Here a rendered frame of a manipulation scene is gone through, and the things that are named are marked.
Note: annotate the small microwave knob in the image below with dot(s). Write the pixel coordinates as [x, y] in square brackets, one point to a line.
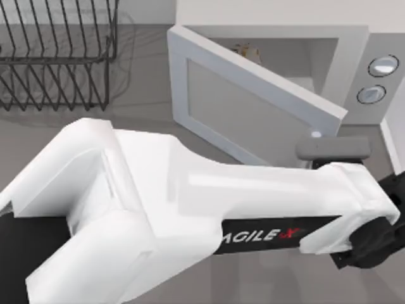
[371, 94]

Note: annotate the large microwave knob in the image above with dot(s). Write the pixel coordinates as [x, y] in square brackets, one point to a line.
[383, 65]

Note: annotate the pale microwave door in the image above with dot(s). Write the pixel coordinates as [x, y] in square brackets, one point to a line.
[221, 92]

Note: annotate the pale microwave oven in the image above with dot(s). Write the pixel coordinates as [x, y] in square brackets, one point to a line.
[351, 41]

